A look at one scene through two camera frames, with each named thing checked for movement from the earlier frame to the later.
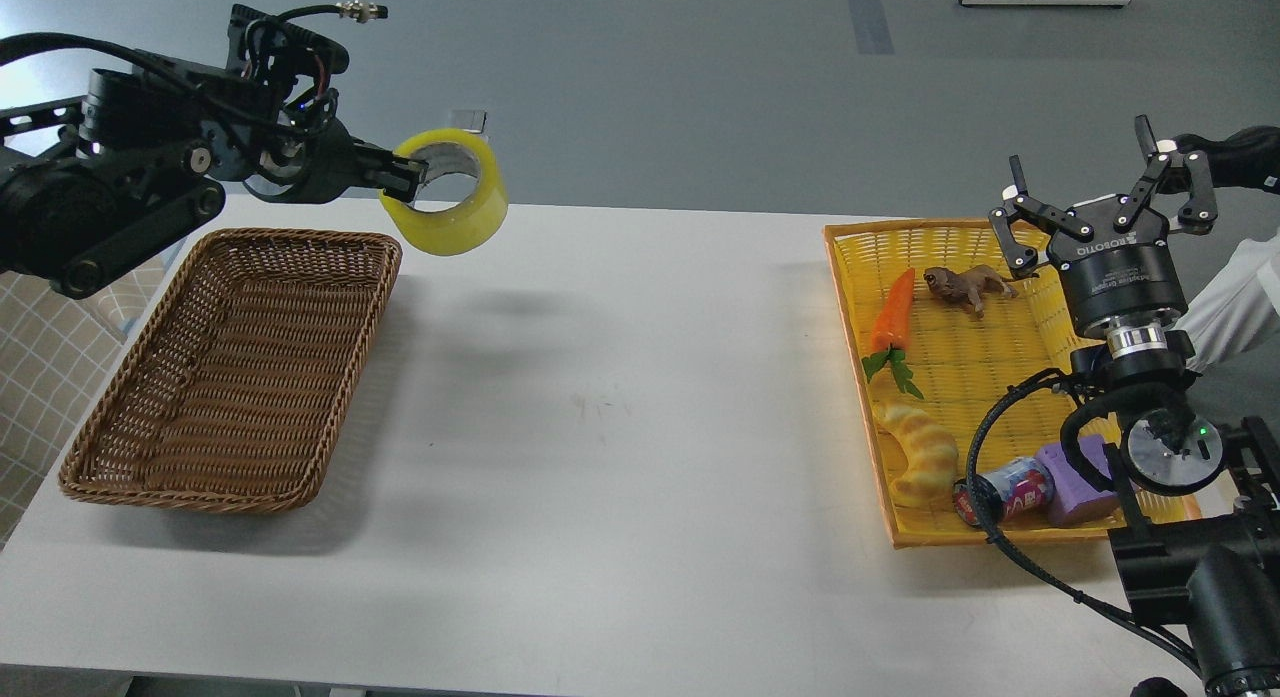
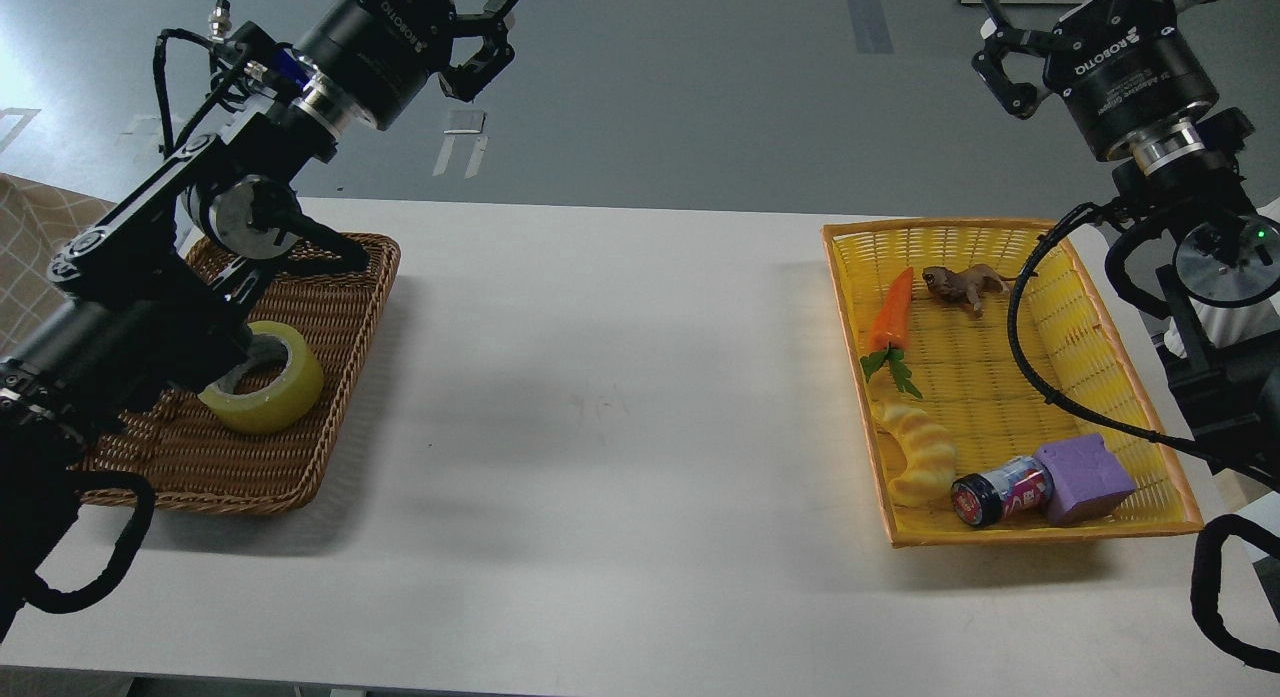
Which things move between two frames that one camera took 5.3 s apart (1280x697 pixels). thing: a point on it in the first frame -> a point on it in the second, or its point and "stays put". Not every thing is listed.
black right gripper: (1124, 269) -> (1136, 73)
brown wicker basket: (235, 391) stays put
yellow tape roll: (466, 226) -> (284, 405)
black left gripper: (336, 163) -> (384, 37)
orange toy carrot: (890, 329) stays put
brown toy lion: (968, 287) stays put
